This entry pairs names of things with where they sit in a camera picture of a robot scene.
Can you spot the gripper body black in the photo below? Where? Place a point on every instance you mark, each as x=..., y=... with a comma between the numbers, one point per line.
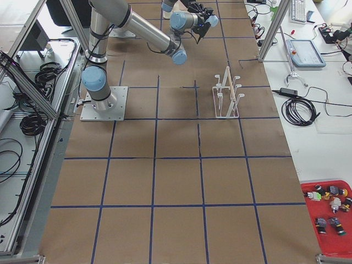
x=197, y=7
x=201, y=28

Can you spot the light blue cup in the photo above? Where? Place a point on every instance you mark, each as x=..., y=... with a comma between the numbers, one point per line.
x=212, y=20

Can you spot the cream serving tray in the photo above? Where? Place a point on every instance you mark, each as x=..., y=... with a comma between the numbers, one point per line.
x=167, y=15

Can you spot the white keyboard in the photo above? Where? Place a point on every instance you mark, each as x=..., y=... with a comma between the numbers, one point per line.
x=298, y=12

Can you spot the black power adapter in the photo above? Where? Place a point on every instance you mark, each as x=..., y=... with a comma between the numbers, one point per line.
x=288, y=92

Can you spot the teach pendant tablet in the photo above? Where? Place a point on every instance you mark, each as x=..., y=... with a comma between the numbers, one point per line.
x=304, y=54

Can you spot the red parts tray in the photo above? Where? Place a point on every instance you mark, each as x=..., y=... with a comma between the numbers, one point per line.
x=329, y=206

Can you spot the white wire cup rack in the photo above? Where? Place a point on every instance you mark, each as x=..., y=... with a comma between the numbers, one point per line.
x=225, y=96

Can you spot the green handled reacher grabber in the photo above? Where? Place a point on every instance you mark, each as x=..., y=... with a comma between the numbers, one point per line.
x=292, y=74

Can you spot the aluminium frame post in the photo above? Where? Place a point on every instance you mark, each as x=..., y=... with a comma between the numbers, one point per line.
x=275, y=24

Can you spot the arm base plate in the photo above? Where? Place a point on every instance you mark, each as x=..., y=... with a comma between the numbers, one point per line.
x=113, y=108

